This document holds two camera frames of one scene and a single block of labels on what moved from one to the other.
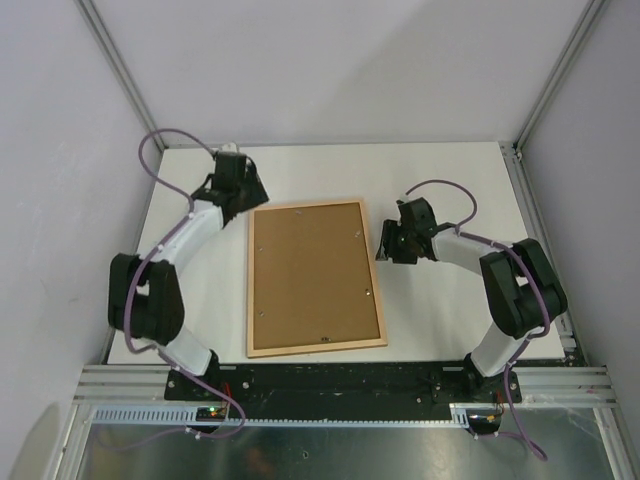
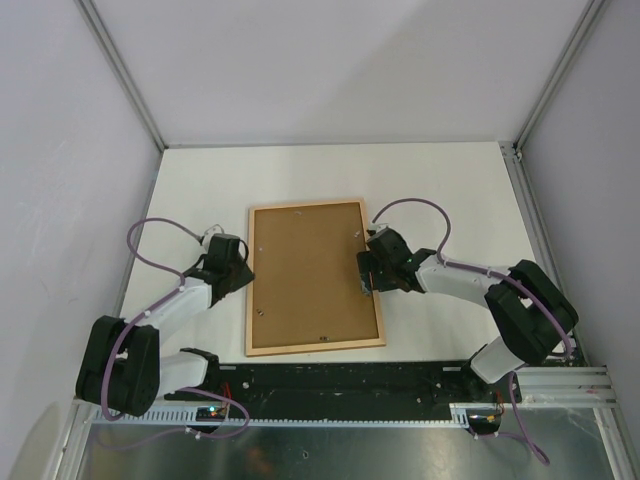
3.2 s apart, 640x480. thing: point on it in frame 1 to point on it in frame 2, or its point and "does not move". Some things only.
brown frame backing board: [312, 282] does not move
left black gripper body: [240, 192] to [231, 273]
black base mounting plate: [290, 388] does not move
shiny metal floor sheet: [553, 444] does not move
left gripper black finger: [255, 193] to [243, 274]
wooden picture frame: [311, 282] does not move
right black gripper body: [405, 250] to [381, 276]
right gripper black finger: [389, 239] to [365, 267]
